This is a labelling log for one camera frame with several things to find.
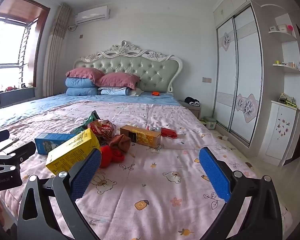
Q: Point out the row of small trinkets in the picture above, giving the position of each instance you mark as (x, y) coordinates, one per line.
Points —
(11, 88)

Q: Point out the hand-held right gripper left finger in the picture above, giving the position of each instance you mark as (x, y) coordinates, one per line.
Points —
(86, 175)

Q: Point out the brown fuzzy cloth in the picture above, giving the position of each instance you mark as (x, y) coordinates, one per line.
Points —
(121, 142)

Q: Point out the bedside nightstand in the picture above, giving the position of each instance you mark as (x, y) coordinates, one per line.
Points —
(192, 110)

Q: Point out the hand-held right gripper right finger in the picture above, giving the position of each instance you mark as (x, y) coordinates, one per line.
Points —
(215, 175)

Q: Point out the black clothes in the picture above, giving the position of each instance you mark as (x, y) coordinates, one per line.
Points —
(191, 100)

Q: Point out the small white container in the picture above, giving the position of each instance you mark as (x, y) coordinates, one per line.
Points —
(272, 28)

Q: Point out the pile of yellow green items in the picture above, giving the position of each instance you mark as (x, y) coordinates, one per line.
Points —
(287, 99)

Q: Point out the red wrapper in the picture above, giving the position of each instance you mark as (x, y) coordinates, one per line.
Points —
(168, 132)

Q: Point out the white sliding door wardrobe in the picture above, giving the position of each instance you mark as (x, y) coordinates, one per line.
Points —
(240, 67)

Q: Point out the wall switch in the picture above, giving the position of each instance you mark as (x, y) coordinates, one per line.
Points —
(206, 80)

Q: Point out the pink printed quilt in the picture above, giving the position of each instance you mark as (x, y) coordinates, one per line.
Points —
(152, 180)

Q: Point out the white low cabinet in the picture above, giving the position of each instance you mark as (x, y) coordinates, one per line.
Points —
(280, 130)

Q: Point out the window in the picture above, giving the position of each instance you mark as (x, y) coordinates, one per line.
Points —
(10, 42)

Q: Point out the white air conditioner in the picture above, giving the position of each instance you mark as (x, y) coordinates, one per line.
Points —
(92, 15)

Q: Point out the red snack bag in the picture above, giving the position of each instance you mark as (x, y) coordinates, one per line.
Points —
(102, 128)

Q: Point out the green tufted bed headboard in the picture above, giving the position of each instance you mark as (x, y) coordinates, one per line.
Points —
(140, 67)

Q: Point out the blue folded quilt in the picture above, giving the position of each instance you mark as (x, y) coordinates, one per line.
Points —
(78, 82)
(80, 91)

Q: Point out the beige curtain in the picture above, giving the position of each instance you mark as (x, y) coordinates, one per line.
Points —
(55, 55)

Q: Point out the green snack bag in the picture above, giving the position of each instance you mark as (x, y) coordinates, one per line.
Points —
(91, 118)

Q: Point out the blue bedsheet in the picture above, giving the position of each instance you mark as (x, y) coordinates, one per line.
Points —
(65, 102)

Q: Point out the white cloth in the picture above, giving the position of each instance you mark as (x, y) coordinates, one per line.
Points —
(137, 92)

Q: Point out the yellow carton box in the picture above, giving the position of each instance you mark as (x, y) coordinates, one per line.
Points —
(70, 150)

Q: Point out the row of small bottles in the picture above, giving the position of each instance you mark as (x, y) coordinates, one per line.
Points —
(293, 65)

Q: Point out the gold yellow box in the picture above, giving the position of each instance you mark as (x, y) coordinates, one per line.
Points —
(140, 136)

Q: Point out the air conditioner plug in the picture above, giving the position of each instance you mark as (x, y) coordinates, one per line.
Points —
(71, 26)

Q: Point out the pink object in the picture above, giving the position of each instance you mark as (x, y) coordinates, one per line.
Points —
(290, 28)

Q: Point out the light blue folded blanket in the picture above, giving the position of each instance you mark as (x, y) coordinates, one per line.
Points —
(113, 91)

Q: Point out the curved white wall shelf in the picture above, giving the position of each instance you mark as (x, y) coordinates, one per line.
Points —
(282, 35)
(287, 68)

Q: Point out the red cloth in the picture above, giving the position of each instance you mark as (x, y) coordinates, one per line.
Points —
(106, 156)

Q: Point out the small white box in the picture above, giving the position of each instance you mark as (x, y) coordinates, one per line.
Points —
(211, 123)

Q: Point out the pink pillow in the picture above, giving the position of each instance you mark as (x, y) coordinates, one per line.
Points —
(83, 73)
(117, 80)

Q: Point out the blue white milk carton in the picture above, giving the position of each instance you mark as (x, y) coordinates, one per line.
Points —
(52, 142)

